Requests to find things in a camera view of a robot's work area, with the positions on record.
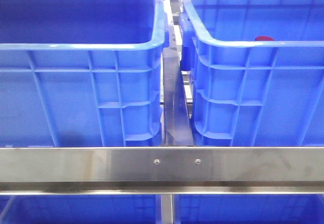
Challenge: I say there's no red round button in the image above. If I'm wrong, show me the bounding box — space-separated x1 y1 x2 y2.
255 35 274 41

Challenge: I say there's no large blue bin left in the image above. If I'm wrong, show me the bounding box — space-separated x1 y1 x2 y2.
1 0 168 148

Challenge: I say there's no large blue bin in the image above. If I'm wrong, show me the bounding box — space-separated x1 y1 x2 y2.
1 0 168 148
180 0 323 147

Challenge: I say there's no large blue bin right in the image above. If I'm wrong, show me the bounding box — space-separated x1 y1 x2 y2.
180 0 323 147

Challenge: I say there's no blue bin lower right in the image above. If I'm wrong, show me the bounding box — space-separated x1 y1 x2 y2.
178 194 323 223

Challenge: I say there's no blue bin lower left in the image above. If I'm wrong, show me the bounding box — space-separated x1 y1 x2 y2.
1 195 161 223

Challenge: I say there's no steel divider rail centre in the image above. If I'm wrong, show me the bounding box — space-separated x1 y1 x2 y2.
163 0 194 147

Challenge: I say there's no stainless steel front rail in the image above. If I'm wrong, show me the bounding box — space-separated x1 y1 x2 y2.
1 147 323 195

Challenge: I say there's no steel vertical post lower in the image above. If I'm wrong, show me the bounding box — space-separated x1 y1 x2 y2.
161 194 176 224

